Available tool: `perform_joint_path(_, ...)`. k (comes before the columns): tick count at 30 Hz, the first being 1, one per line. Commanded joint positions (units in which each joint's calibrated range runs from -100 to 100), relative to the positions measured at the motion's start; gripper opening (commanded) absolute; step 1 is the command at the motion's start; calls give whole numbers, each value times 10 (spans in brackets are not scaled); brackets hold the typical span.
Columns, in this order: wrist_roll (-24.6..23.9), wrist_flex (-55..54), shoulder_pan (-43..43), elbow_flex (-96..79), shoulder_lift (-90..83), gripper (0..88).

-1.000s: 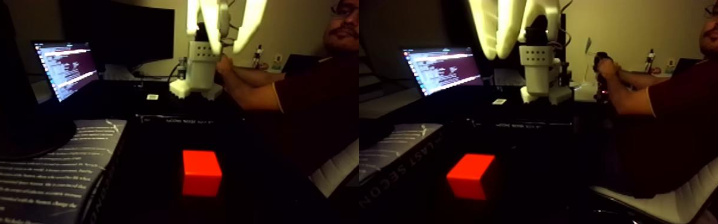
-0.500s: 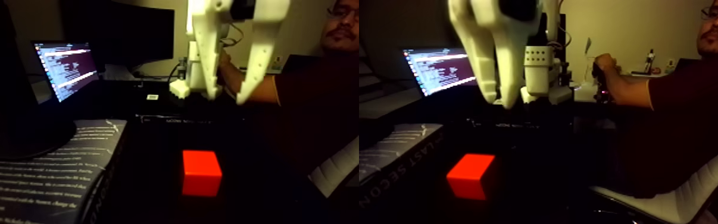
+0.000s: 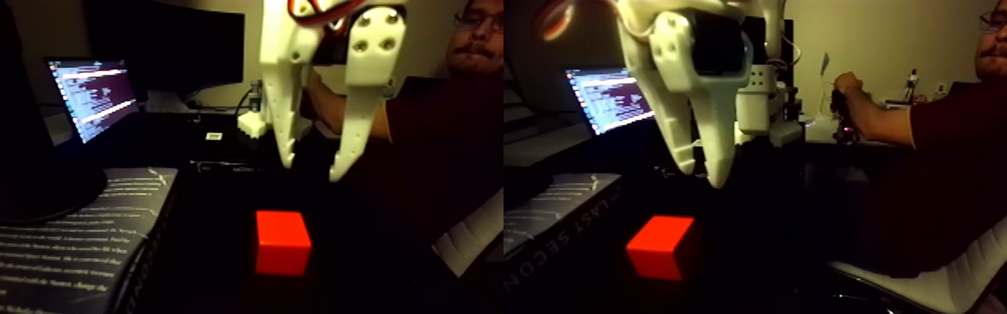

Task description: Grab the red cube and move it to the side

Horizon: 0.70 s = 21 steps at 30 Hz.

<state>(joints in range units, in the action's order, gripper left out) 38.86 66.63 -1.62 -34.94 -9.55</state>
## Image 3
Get black box with white lettering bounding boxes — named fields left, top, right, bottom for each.
left=190, top=155, right=329, bottom=178

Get black wide monitor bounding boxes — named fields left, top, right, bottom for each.
left=87, top=0, right=246, bottom=94

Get white chair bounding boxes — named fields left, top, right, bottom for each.
left=827, top=184, right=1007, bottom=314

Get white papers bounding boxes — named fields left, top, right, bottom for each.
left=145, top=88, right=200, bottom=114

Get dark leader arm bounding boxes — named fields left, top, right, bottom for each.
left=832, top=88, right=861, bottom=147

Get black book with white text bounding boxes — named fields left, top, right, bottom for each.
left=0, top=166, right=180, bottom=314

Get person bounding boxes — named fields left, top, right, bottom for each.
left=832, top=0, right=1007, bottom=278

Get orange servo cable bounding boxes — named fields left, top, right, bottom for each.
left=287, top=0, right=349, bottom=24

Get person's hand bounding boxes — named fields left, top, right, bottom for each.
left=832, top=72, right=866, bottom=114

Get open laptop with lit screen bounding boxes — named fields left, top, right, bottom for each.
left=44, top=57, right=144, bottom=146

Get red cube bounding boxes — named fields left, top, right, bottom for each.
left=254, top=210, right=314, bottom=278

